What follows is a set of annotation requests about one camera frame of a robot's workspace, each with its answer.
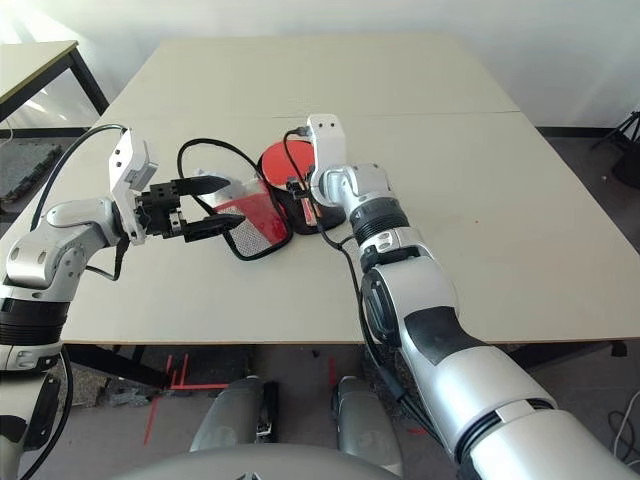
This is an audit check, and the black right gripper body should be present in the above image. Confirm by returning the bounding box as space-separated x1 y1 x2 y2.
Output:
285 174 312 200

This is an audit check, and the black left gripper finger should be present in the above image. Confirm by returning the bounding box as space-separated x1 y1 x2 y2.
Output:
177 173 231 197
184 213 244 245

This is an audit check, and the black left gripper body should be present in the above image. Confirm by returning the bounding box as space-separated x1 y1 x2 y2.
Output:
134 180 189 241

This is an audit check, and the red ping-pong paddle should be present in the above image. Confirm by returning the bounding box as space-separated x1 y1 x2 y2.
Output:
263 141 322 230

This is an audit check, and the red black paddle case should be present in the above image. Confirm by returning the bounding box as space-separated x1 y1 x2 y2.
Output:
177 138 349 262

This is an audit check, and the black foam floor mat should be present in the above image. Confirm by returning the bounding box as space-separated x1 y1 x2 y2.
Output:
0 142 62 206

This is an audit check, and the black robot foot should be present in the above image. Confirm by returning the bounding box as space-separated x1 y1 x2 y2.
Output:
254 382 280 444

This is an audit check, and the dark speckled carpet piece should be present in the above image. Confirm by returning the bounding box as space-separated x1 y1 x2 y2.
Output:
359 344 401 416

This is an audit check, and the grey robot left leg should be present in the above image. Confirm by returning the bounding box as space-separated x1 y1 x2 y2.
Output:
189 375 266 451

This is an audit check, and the grey robot leg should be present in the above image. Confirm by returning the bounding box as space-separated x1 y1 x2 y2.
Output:
189 375 266 451
332 375 404 476

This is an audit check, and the grey robot right leg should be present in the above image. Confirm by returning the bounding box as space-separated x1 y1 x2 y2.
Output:
332 375 404 476

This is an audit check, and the grey robot torso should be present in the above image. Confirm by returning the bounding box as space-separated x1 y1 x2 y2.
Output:
149 444 396 480

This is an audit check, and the black tripod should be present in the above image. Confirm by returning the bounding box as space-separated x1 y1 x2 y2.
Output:
592 110 640 151

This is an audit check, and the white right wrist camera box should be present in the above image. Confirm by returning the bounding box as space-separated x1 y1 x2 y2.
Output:
305 113 346 201

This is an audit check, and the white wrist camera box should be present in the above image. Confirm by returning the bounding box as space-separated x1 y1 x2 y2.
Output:
305 113 346 201
109 128 160 246

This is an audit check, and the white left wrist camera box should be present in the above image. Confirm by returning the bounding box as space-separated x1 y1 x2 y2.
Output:
109 128 160 246

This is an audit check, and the black left wrist camera cable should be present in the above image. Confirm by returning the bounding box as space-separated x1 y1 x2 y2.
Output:
29 123 129 282

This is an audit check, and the beige side table black frame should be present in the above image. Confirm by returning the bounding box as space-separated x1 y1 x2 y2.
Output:
0 39 111 126

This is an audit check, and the white floor cable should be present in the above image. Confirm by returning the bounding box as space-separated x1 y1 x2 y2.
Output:
610 409 640 464

